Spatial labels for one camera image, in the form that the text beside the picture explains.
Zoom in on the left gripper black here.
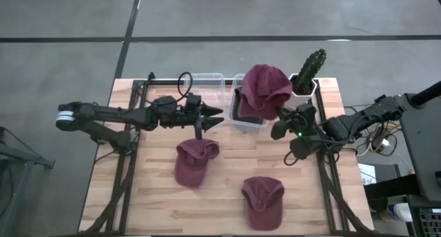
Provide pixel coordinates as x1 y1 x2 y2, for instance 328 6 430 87
176 104 225 141

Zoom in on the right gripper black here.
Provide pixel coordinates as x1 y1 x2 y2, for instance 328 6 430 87
270 104 318 141

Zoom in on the maroon baseball cap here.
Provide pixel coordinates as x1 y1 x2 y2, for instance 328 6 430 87
240 176 286 231
236 63 294 121
174 138 221 189

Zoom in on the white hexagonal plant pot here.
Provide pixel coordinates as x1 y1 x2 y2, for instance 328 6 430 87
288 73 318 99

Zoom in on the clear plastic bin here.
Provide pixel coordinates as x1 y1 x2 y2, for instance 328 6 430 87
228 73 275 135
183 72 227 133

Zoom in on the green cactus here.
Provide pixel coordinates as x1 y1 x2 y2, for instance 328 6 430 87
296 48 327 93

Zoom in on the white paper sheet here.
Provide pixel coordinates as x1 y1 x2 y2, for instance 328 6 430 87
357 163 378 186

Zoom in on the white plastic bottle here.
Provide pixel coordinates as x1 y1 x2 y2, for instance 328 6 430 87
385 202 413 223

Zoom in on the dark metal stand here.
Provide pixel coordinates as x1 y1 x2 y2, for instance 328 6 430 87
0 126 56 237

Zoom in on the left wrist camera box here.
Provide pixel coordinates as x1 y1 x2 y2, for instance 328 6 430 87
185 93 203 114

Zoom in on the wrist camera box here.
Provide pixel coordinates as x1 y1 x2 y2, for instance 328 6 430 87
289 132 325 161
185 93 203 114

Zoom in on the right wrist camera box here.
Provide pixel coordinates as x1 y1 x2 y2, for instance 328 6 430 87
289 132 325 161

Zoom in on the black cable loop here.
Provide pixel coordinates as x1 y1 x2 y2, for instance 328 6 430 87
177 71 194 99
283 150 301 167

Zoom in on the yellow cable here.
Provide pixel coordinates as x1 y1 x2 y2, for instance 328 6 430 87
369 125 402 154

